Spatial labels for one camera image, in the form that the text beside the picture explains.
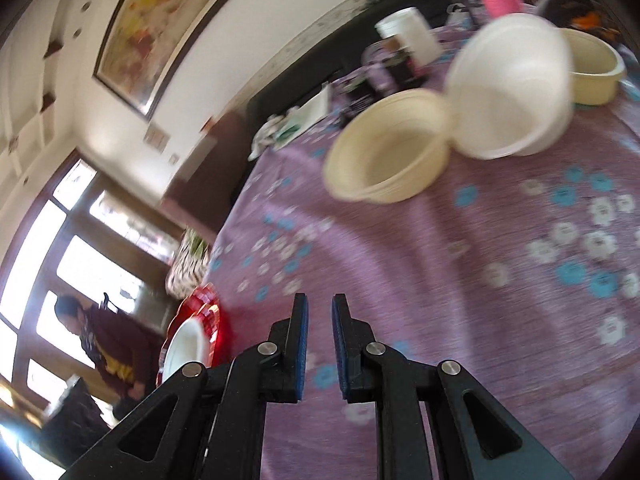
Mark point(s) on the black box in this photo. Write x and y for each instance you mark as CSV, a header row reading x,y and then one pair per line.
x,y
407,65

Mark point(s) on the wooden glass door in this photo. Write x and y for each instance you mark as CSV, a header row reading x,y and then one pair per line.
x,y
75,220

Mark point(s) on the large red plate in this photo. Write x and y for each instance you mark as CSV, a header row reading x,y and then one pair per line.
x,y
197,294

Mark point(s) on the black sofa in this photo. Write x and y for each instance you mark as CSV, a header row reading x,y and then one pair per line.
x,y
280,90

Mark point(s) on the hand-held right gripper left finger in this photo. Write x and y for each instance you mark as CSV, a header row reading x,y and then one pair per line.
x,y
299,350

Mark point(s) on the small red plate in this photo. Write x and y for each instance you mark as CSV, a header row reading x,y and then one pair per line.
x,y
209,322

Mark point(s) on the purple floral tablecloth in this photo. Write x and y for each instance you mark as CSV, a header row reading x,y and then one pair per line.
x,y
450,260

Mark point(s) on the wall panel box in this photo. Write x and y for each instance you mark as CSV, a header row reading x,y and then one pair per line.
x,y
156,140

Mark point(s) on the striped stool cover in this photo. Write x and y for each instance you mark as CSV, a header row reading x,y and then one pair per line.
x,y
187,265

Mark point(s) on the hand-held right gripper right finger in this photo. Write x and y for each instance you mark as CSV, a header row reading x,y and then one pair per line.
x,y
342,350

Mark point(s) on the white bowl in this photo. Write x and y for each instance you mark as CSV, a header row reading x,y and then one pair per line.
x,y
510,90
182,352

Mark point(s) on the black and orange bag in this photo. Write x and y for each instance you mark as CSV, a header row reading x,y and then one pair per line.
x,y
575,10

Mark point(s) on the cream ribbed bowl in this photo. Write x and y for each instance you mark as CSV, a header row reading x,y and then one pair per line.
x,y
390,155
595,85

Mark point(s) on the brown armchair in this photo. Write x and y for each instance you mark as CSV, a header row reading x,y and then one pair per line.
x,y
210,160

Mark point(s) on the framed wall painting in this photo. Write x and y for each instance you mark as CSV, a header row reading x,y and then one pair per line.
x,y
165,25

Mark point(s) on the white plastic cup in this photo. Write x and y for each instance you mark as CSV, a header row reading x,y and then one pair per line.
x,y
415,35

